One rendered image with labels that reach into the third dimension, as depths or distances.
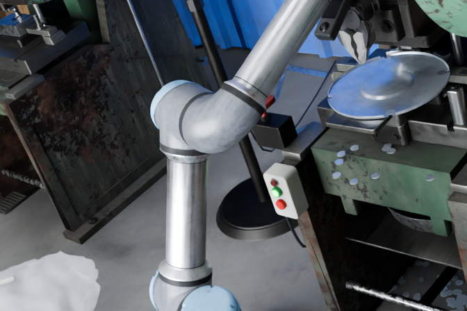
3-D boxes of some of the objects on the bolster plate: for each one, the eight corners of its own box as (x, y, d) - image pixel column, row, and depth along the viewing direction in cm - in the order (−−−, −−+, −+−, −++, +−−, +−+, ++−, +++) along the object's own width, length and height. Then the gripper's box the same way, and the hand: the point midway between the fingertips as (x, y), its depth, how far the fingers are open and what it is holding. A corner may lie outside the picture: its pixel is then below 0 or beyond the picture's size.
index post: (464, 125, 195) (456, 89, 191) (452, 123, 197) (445, 88, 193) (470, 119, 197) (463, 82, 192) (458, 117, 199) (450, 81, 194)
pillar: (462, 66, 211) (452, 15, 204) (454, 65, 213) (444, 14, 206) (466, 62, 212) (456, 10, 206) (459, 61, 214) (448, 10, 207)
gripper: (373, -36, 186) (394, 51, 197) (339, -36, 192) (361, 48, 203) (351, -17, 182) (374, 70, 192) (317, -18, 188) (340, 66, 198)
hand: (359, 60), depth 195 cm, fingers closed
